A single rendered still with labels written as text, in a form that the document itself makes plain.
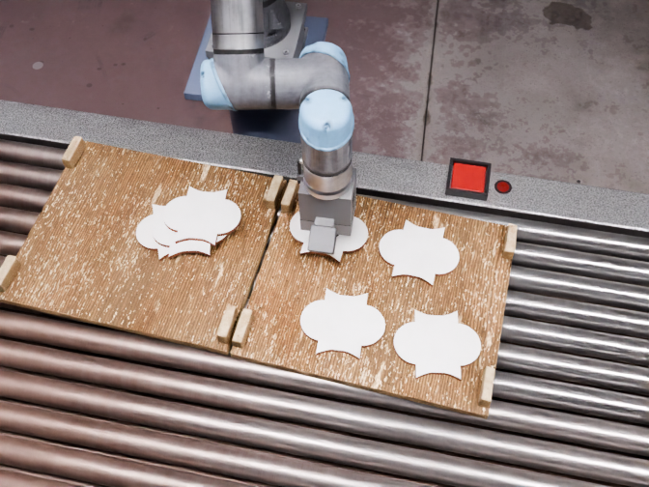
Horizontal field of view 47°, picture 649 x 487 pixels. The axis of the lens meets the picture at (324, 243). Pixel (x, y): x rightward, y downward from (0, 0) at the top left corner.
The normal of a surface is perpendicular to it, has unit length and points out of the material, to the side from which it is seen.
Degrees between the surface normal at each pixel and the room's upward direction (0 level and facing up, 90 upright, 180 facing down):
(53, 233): 0
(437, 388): 0
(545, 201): 0
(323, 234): 27
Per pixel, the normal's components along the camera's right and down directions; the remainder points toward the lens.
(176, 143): -0.02, -0.53
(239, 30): 0.11, 0.30
